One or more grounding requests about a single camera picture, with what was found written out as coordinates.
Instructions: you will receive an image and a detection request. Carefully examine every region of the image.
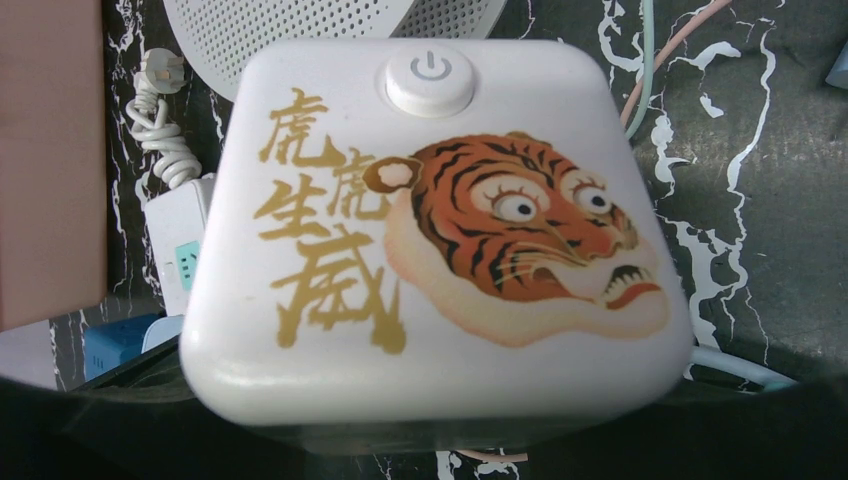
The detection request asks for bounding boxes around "light blue usb charger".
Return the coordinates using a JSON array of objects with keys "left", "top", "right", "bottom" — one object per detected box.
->
[{"left": 141, "top": 315, "right": 184, "bottom": 354}]

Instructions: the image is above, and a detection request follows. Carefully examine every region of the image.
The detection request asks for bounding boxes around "pink translucent storage box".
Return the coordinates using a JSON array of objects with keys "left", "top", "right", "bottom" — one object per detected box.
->
[{"left": 1, "top": 1, "right": 108, "bottom": 330}]

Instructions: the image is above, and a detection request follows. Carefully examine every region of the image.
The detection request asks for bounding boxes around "blue cube adapter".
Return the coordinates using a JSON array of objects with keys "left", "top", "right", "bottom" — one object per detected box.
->
[{"left": 84, "top": 313, "right": 161, "bottom": 381}]

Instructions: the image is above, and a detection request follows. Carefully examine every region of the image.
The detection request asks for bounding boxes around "white strip power plug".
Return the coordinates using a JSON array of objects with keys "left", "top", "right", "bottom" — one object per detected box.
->
[{"left": 125, "top": 48, "right": 202, "bottom": 189}]

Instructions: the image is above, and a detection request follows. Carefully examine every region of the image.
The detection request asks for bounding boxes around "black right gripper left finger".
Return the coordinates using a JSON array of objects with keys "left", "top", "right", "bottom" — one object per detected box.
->
[{"left": 0, "top": 337, "right": 319, "bottom": 480}]

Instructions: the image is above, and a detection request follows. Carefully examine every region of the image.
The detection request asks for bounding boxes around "white yellow cube adapter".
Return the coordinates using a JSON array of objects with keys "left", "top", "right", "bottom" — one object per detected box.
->
[{"left": 179, "top": 39, "right": 694, "bottom": 427}]

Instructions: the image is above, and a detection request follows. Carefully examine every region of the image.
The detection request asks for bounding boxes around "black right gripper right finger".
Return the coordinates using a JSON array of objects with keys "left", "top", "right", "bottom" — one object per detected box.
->
[{"left": 528, "top": 375, "right": 847, "bottom": 479}]

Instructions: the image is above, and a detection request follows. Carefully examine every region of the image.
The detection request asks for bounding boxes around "white perforated round speaker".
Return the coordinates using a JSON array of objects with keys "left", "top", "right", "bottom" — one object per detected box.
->
[{"left": 163, "top": 0, "right": 506, "bottom": 101}]

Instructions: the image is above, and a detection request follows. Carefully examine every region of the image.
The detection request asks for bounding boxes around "white colourful power strip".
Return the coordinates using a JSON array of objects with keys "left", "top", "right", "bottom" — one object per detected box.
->
[{"left": 144, "top": 174, "right": 215, "bottom": 316}]

